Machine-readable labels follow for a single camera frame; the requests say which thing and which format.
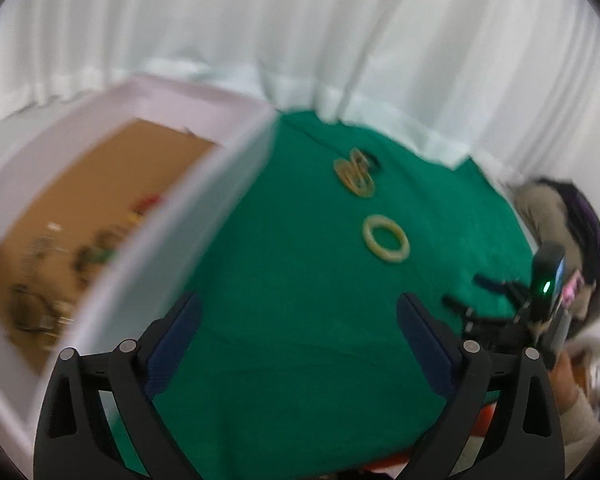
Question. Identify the white cardboard box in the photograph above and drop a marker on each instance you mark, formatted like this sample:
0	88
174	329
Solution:
205	210

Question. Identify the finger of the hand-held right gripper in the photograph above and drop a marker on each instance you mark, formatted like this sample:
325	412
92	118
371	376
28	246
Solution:
490	282
457	305

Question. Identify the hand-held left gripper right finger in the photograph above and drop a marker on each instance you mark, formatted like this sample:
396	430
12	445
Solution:
425	345

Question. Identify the person's right hand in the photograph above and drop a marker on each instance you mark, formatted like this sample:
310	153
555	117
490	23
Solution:
565	375

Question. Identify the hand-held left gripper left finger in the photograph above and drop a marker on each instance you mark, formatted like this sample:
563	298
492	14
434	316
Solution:
175	345

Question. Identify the white curtain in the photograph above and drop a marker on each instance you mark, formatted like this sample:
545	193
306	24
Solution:
280	35

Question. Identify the cream jade bangle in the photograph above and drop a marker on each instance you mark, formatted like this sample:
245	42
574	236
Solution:
372	245

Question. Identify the dark purple bag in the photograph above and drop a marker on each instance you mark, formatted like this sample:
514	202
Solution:
592	230

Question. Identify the green velvet cloth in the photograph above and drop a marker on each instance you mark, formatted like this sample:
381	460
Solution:
305	285

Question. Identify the person in beige clothes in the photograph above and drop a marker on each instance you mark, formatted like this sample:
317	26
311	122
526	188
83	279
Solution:
545	210

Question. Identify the thin black thread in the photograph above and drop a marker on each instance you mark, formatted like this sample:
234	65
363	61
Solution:
320	139

